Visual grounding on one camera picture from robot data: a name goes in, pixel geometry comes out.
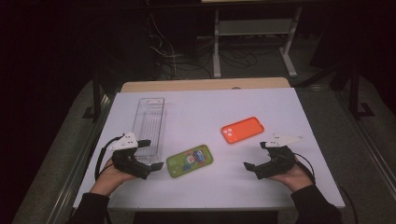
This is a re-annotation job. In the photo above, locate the grey metal desk frame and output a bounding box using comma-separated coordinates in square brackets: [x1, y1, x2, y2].
[212, 6, 304, 78]

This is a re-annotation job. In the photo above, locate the bundle of floor cables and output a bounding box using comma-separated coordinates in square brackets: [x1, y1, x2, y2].
[148, 12, 260, 79]

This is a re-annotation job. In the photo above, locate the green clown phone case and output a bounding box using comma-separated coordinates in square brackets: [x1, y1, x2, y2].
[165, 144, 215, 179]

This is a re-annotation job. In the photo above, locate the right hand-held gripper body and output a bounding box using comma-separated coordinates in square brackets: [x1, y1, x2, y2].
[254, 133, 305, 181]

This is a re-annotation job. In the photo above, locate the clear plastic container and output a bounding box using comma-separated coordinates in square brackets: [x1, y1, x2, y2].
[132, 97, 168, 165]

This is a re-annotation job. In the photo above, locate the person's left hand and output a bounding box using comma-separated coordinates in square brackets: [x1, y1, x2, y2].
[89, 158, 138, 197]

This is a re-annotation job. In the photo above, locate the orange phone case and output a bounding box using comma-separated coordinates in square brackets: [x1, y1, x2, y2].
[220, 116, 265, 145]

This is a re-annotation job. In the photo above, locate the person's right hand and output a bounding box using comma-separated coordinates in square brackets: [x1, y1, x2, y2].
[266, 161, 314, 193]

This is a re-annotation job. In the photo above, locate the black metal stand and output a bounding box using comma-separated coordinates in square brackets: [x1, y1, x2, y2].
[81, 69, 107, 123]
[347, 62, 376, 121]

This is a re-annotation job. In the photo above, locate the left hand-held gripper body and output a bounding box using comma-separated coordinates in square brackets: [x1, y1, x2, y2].
[107, 132, 152, 181]

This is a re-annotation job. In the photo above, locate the aluminium frame rail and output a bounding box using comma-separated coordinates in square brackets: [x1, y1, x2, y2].
[46, 92, 114, 224]
[335, 91, 396, 200]

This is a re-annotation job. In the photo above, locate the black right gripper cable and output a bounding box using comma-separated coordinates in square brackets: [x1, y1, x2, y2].
[292, 152, 360, 224]

